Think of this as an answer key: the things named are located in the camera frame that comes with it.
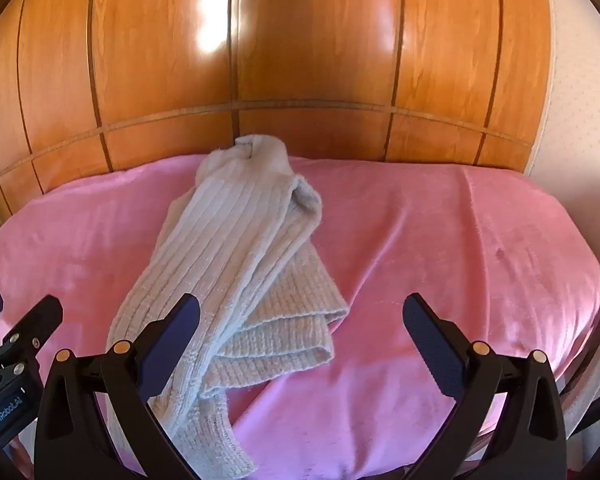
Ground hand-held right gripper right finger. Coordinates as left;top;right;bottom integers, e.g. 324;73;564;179
402;293;569;480

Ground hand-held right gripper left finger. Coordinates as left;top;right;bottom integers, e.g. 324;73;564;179
34;293;202;480

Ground light grey knitted sweater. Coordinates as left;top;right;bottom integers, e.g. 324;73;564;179
106;134;351;478

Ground pink blanket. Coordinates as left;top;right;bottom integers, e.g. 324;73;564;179
0;154;600;480

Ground wooden headboard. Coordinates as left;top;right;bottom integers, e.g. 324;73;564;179
0;0;554;221

